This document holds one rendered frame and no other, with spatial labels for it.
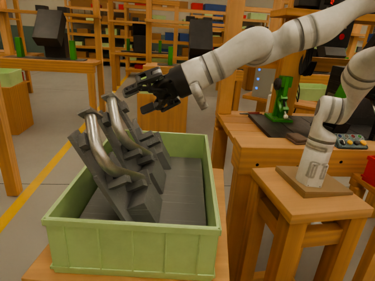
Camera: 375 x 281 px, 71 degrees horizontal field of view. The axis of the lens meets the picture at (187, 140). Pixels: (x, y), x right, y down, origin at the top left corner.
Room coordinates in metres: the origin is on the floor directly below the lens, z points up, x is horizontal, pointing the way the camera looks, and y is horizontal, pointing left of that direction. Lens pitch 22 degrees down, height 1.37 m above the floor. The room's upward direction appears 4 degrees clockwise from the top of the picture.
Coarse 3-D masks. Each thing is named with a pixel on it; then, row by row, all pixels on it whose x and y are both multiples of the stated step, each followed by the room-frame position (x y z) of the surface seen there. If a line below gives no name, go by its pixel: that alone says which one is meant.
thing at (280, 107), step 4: (276, 92) 1.65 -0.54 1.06; (280, 96) 1.60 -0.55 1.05; (280, 100) 1.60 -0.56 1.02; (284, 100) 1.59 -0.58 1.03; (280, 104) 1.59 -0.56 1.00; (284, 104) 1.57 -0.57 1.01; (280, 108) 1.57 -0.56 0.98; (284, 108) 1.54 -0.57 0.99; (288, 108) 1.55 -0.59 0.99; (280, 112) 1.56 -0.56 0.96
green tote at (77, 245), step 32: (64, 192) 0.58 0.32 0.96; (64, 224) 0.47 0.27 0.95; (96, 224) 0.48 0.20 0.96; (128, 224) 0.48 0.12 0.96; (160, 224) 0.48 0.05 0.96; (64, 256) 0.48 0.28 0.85; (96, 256) 0.48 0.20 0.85; (128, 256) 0.48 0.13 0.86; (160, 256) 0.48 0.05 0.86; (192, 256) 0.48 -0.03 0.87
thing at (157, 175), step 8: (104, 120) 0.74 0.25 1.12; (104, 128) 0.74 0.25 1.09; (112, 136) 0.76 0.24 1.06; (128, 136) 0.88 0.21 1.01; (112, 144) 0.74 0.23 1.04; (120, 144) 0.78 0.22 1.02; (120, 152) 0.75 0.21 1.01; (120, 160) 0.73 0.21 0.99; (136, 160) 0.83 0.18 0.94; (128, 168) 0.74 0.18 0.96; (136, 168) 0.80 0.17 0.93; (144, 168) 0.83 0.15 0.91; (152, 168) 0.80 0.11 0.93; (160, 168) 0.87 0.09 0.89; (152, 176) 0.77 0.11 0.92; (160, 176) 0.83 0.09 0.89; (160, 184) 0.79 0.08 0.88; (160, 192) 0.77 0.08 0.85
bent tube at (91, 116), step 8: (80, 112) 0.62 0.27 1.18; (88, 112) 0.62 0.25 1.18; (96, 112) 0.63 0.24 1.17; (88, 120) 0.61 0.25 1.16; (96, 120) 0.62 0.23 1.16; (88, 128) 0.59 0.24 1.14; (96, 128) 0.60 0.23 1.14; (88, 136) 0.58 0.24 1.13; (96, 136) 0.58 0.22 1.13; (96, 144) 0.57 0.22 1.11; (96, 152) 0.56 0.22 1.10; (104, 152) 0.57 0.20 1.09; (96, 160) 0.56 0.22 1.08; (104, 160) 0.56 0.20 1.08; (104, 168) 0.56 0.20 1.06; (112, 168) 0.57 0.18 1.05; (120, 168) 0.59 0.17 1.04; (112, 176) 0.58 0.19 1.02; (120, 176) 0.59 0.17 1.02; (136, 176) 0.66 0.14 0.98; (144, 176) 0.71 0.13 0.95
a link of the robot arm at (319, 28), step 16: (352, 0) 0.62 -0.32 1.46; (368, 0) 0.62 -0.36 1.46; (304, 16) 0.62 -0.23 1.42; (320, 16) 0.60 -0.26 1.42; (336, 16) 0.60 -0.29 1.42; (352, 16) 0.61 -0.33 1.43; (304, 32) 0.59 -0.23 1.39; (320, 32) 0.59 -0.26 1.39; (336, 32) 0.60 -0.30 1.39; (304, 48) 0.61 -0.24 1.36
